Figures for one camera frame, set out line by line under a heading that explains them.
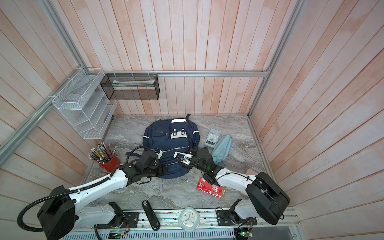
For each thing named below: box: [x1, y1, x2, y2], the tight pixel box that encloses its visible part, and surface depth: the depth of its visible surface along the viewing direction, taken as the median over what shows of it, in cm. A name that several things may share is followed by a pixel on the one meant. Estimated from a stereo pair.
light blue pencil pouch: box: [212, 134, 233, 164], surface depth 100 cm
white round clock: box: [178, 206, 201, 233], surface depth 73 cm
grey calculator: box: [204, 128, 221, 148], surface depth 106 cm
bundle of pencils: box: [87, 142, 116, 164], surface depth 83 cm
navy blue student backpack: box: [142, 114, 201, 179], surface depth 100 cm
